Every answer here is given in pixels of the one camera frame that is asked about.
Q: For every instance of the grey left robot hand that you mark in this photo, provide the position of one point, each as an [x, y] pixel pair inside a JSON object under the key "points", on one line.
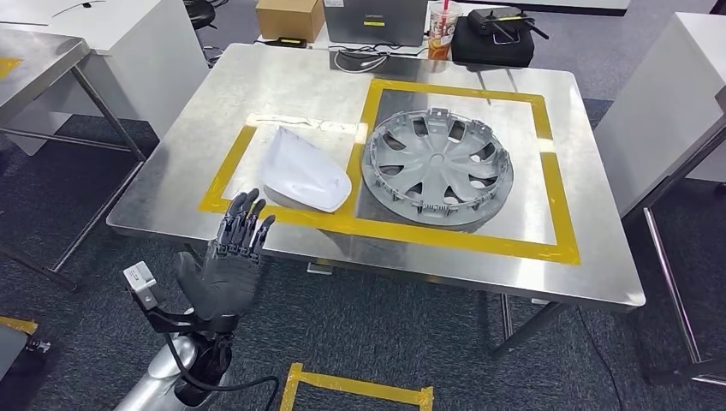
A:
{"points": [[227, 283]]}

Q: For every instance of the white curved shell part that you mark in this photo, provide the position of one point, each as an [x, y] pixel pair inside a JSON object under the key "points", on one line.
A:
{"points": [[306, 173]]}

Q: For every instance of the steel workbench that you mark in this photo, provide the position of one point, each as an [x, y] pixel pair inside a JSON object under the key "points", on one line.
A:
{"points": [[283, 85]]}

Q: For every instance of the floor socket plate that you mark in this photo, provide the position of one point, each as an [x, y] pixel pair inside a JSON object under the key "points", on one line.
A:
{"points": [[320, 268]]}

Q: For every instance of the yellow floor tape square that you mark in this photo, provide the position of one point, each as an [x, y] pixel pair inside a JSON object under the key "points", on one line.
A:
{"points": [[357, 388]]}

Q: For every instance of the yellow floor tape strip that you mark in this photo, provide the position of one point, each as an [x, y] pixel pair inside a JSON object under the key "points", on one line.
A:
{"points": [[17, 324]]}

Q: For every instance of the white panel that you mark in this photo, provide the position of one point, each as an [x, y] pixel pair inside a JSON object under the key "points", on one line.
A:
{"points": [[147, 62], [652, 113]]}

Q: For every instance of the grey wheel hubcap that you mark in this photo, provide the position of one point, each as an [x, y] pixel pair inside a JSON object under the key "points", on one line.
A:
{"points": [[434, 164]]}

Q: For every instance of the small black device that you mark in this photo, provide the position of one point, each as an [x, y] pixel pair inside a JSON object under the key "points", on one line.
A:
{"points": [[286, 42]]}

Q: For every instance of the cardboard box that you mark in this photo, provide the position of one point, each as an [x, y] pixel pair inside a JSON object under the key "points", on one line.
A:
{"points": [[289, 20]]}

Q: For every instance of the steel table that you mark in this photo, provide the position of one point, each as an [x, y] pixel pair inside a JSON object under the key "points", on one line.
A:
{"points": [[672, 272], [39, 57]]}

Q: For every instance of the dark laptop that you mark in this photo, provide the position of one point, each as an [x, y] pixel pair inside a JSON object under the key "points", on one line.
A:
{"points": [[374, 22]]}

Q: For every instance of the orange drink cup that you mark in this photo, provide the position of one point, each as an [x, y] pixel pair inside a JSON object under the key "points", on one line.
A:
{"points": [[442, 34]]}

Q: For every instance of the black case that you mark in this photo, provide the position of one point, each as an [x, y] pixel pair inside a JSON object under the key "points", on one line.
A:
{"points": [[490, 54]]}

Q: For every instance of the black remote controller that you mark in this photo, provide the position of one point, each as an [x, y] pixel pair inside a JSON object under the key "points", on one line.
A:
{"points": [[493, 18]]}

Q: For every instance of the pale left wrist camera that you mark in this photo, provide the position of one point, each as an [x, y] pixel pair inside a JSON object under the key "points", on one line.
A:
{"points": [[140, 281]]}

